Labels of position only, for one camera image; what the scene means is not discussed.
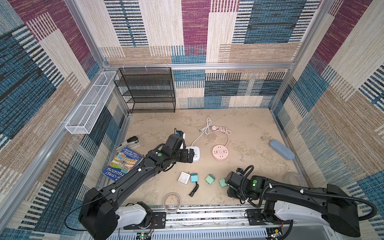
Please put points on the white flat charger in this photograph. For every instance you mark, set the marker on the white flat charger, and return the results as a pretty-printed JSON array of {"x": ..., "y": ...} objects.
[{"x": 184, "y": 178}]

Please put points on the white square power strip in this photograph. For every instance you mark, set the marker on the white square power strip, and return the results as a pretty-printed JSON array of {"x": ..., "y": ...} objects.
[{"x": 197, "y": 153}]

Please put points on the white wire mesh basket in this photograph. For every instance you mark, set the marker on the white wire mesh basket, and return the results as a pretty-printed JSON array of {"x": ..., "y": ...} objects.
[{"x": 87, "y": 113}]

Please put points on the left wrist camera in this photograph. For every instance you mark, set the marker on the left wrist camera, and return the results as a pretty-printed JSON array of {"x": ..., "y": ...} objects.
[{"x": 183, "y": 135}]

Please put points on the blue illustrated book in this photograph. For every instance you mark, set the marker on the blue illustrated book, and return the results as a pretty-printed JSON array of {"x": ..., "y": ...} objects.
[{"x": 125, "y": 160}]

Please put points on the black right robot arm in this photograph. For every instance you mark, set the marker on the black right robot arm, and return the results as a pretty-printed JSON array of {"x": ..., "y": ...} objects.
[{"x": 279, "y": 203}]

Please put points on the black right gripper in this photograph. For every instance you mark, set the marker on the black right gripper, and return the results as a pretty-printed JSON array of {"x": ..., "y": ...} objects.
[{"x": 230, "y": 192}]

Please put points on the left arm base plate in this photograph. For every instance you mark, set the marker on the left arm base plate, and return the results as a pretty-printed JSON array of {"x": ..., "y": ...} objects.
[{"x": 159, "y": 218}]

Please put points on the blue grey glasses case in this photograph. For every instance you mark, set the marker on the blue grey glasses case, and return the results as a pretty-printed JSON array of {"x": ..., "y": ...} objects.
[{"x": 282, "y": 150}]

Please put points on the pink round power strip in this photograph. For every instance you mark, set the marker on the pink round power strip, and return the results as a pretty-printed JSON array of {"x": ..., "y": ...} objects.
[{"x": 220, "y": 153}]

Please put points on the green charger plug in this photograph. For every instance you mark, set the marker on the green charger plug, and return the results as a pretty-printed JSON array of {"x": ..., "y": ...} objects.
[
  {"x": 223, "y": 183},
  {"x": 210, "y": 179}
]

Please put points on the black wire shelf rack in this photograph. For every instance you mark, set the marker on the black wire shelf rack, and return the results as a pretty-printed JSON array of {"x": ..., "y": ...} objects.
[{"x": 147, "y": 90}]

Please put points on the black grey stapler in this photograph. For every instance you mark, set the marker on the black grey stapler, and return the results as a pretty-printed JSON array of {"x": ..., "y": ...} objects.
[{"x": 129, "y": 143}]

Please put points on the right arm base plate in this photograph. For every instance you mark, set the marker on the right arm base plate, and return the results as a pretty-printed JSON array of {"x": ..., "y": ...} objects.
[{"x": 261, "y": 217}]

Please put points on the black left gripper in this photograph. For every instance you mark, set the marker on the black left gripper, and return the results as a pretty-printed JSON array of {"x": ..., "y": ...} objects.
[{"x": 184, "y": 158}]

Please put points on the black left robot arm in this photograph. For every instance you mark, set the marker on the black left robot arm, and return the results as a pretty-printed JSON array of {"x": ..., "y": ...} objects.
[{"x": 102, "y": 211}]

